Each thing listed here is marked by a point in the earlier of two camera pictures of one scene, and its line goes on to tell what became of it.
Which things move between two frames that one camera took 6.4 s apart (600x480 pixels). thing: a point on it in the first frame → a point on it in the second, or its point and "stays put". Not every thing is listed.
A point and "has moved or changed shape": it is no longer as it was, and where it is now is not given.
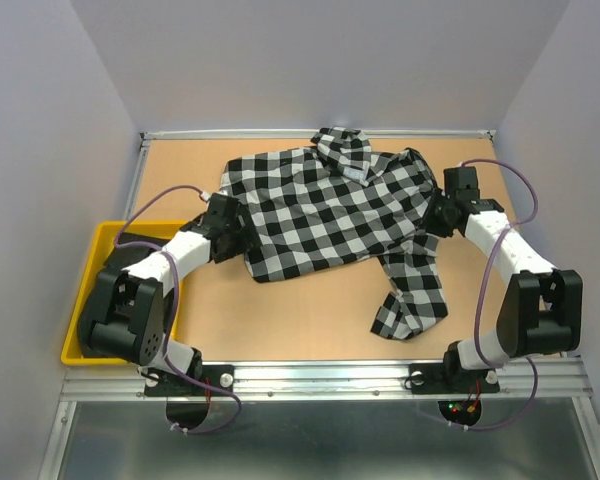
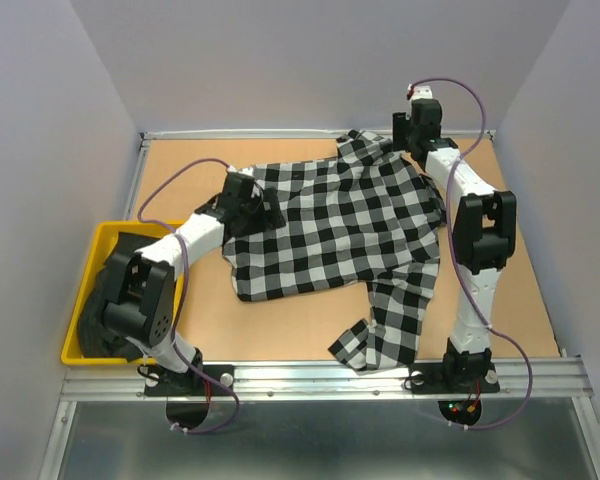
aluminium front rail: x=122 y=383 stays put
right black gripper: x=430 y=223 → x=400 y=124
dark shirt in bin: x=129 y=249 stays put
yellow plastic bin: x=105 y=232 stays put
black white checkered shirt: x=342 y=204 has moved or changed shape
